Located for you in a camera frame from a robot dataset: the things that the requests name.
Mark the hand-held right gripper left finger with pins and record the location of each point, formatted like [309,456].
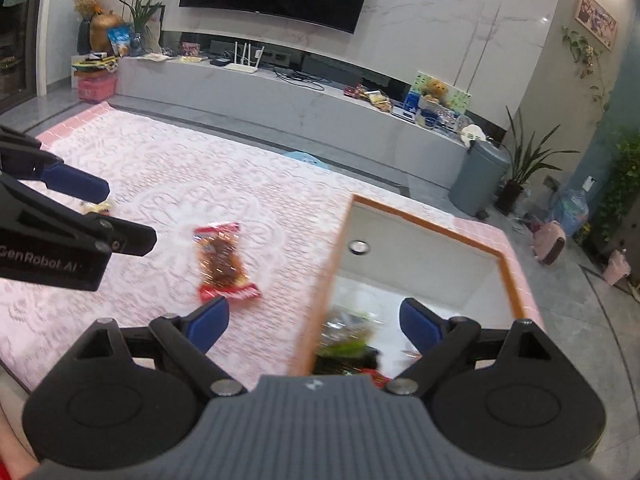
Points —
[207,322]

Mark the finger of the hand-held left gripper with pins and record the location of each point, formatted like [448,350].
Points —
[130,240]
[75,182]

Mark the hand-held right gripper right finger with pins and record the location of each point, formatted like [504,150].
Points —
[417,322]

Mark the small yellow candy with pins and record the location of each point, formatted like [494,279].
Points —
[97,206]

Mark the clear packet of brown meat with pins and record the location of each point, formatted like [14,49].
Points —
[222,265]

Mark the orange storage box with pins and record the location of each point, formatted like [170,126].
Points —
[425,260]

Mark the clear packet of pale snacks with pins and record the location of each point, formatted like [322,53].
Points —
[350,320]

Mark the pink basket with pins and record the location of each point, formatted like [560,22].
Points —
[97,89]

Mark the pink lace tablecloth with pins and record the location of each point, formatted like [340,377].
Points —
[200,170]

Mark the stack of colourful packets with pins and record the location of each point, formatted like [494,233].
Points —
[95,64]

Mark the black vase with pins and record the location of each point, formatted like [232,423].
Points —
[84,37]

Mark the blue snack bag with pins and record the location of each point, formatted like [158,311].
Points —
[120,42]

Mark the golden vase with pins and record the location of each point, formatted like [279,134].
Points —
[106,32]

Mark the grey trash bin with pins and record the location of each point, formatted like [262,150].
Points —
[477,180]

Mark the glass sliding door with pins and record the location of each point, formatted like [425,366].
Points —
[17,35]

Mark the small pink box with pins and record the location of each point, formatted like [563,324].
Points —
[190,49]

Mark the leafy green potted plant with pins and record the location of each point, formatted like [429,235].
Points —
[142,15]

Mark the dried yellow flowers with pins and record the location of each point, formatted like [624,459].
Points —
[90,0]

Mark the small black box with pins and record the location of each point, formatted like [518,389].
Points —
[220,62]

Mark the blue water jug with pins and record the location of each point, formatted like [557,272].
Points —
[571,212]

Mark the blue plastic stool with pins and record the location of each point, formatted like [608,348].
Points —
[305,158]

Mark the tall potted plant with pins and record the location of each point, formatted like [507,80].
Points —
[525,160]

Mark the white round appliance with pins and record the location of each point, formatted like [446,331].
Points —
[472,135]

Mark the white router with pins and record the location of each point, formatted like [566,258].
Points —
[241,67]

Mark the red garment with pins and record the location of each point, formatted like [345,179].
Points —
[6,474]

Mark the blue carton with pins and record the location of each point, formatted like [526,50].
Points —
[411,107]

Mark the grey TV cabinet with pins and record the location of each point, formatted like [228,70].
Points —
[300,105]

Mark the pile of small snack packets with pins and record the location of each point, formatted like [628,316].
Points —
[372,99]

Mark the green and white gift box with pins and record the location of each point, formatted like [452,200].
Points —
[457,97]

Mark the brown teddy bear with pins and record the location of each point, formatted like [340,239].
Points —
[434,87]

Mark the bushy green plant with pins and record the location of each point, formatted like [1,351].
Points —
[622,185]

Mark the hanging vine plant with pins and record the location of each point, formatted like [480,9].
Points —
[590,70]

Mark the framed wall picture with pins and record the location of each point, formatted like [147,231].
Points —
[596,17]

